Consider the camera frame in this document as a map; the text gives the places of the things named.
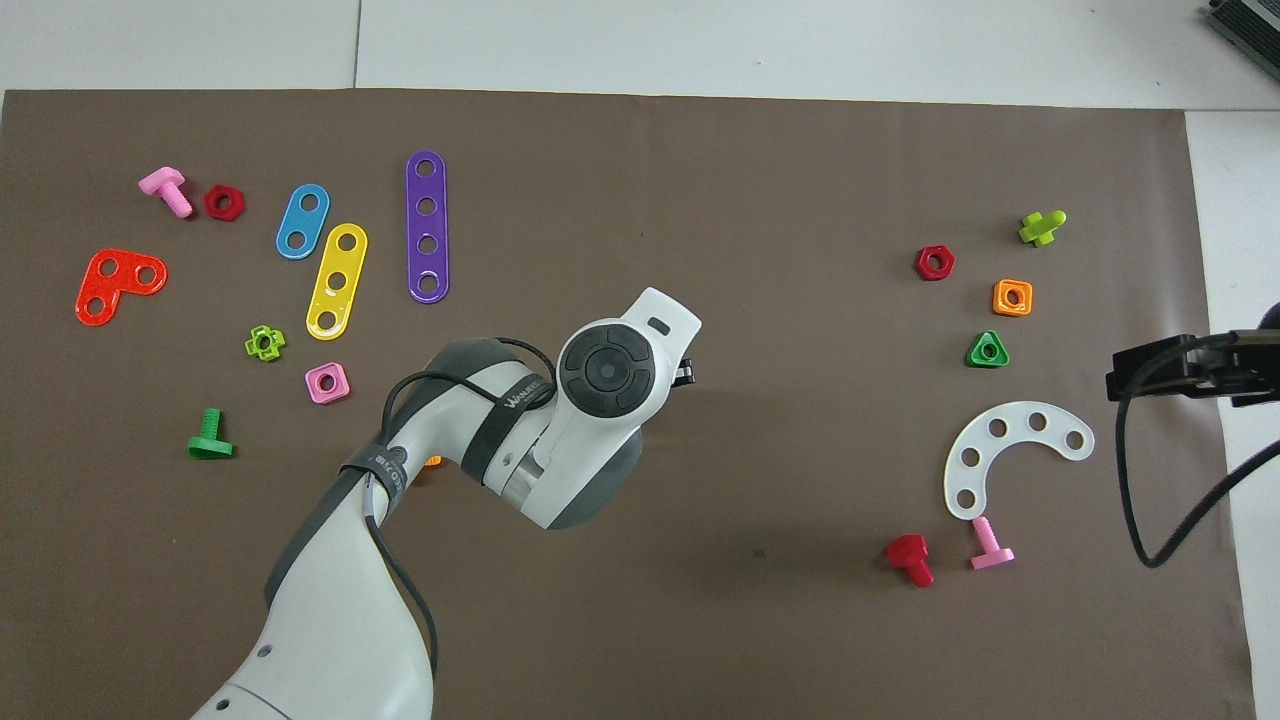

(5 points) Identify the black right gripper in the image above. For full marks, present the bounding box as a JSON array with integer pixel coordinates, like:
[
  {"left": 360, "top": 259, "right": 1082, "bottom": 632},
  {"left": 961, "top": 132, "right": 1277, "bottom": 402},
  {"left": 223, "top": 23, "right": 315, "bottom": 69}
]
[{"left": 1105, "top": 330, "right": 1280, "bottom": 407}]

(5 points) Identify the white curved five-hole plate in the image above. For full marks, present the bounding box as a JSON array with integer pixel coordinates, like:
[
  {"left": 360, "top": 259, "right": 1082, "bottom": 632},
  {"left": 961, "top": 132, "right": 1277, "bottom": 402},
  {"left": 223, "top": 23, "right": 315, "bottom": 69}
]
[{"left": 943, "top": 401, "right": 1096, "bottom": 521}]

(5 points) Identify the brown table mat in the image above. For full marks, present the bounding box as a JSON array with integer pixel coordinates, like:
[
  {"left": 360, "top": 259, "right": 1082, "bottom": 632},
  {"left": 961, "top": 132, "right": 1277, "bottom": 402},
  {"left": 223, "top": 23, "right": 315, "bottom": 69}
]
[{"left": 0, "top": 88, "right": 1256, "bottom": 720}]

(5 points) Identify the lime green plastic bolt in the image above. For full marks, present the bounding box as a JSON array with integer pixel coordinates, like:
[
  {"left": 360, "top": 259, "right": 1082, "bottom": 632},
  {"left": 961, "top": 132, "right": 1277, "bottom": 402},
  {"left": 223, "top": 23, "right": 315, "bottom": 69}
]
[{"left": 1018, "top": 210, "right": 1068, "bottom": 248}]

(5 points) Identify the pink plastic bolt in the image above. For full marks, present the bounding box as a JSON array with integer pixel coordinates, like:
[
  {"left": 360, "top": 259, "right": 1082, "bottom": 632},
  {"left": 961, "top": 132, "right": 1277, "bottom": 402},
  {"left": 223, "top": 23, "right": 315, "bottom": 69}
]
[
  {"left": 138, "top": 166, "right": 195, "bottom": 220},
  {"left": 970, "top": 516, "right": 1016, "bottom": 571}
]

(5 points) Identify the red plastic bolt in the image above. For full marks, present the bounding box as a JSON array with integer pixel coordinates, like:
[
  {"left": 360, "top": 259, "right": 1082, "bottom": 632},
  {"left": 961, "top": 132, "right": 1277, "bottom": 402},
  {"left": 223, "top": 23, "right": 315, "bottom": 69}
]
[{"left": 886, "top": 534, "right": 936, "bottom": 588}]

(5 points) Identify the purple four-hole strip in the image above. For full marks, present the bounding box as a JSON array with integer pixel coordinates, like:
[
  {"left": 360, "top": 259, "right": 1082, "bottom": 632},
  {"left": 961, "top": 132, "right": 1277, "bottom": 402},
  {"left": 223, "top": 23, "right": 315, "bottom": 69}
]
[{"left": 405, "top": 150, "right": 451, "bottom": 304}]

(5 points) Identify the pink square plastic nut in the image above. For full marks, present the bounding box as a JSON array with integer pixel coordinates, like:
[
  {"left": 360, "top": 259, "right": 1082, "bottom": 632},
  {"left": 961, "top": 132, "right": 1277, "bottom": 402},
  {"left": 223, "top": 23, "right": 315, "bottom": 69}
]
[{"left": 304, "top": 362, "right": 352, "bottom": 405}]

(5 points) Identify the yellow three-hole strip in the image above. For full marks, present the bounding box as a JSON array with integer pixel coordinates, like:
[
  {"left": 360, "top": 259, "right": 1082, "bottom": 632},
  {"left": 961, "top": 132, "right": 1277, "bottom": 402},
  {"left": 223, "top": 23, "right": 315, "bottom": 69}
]
[{"left": 305, "top": 222, "right": 370, "bottom": 342}]

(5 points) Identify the dark ribbed device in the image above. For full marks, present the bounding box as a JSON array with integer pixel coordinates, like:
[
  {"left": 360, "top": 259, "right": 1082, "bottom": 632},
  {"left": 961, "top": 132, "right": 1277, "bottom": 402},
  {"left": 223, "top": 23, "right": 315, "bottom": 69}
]
[{"left": 1205, "top": 0, "right": 1280, "bottom": 56}]

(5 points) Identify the blue two-hole strip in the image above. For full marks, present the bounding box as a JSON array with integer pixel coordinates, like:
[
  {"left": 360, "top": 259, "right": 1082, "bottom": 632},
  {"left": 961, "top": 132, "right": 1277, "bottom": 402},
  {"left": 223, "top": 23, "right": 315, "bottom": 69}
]
[{"left": 275, "top": 183, "right": 332, "bottom": 261}]

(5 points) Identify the orange three-hole angle plate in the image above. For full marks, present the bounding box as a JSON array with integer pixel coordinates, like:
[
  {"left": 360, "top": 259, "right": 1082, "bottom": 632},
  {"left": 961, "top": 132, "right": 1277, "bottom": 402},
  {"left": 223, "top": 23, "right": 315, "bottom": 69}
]
[{"left": 75, "top": 248, "right": 169, "bottom": 328}]

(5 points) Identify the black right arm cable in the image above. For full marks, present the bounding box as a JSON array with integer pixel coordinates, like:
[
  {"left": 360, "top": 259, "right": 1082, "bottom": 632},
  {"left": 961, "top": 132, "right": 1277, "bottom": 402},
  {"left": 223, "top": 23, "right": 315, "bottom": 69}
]
[{"left": 1115, "top": 338, "right": 1280, "bottom": 569}]

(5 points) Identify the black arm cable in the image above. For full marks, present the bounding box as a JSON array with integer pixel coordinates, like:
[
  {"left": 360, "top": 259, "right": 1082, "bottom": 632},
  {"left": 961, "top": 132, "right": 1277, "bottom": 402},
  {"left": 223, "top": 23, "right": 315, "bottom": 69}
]
[
  {"left": 362, "top": 337, "right": 561, "bottom": 686},
  {"left": 1115, "top": 338, "right": 1280, "bottom": 569}
]

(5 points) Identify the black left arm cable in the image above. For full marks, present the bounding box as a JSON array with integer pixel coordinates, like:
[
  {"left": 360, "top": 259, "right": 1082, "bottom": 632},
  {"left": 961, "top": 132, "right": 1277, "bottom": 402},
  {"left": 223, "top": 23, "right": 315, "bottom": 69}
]
[{"left": 362, "top": 337, "right": 561, "bottom": 686}]

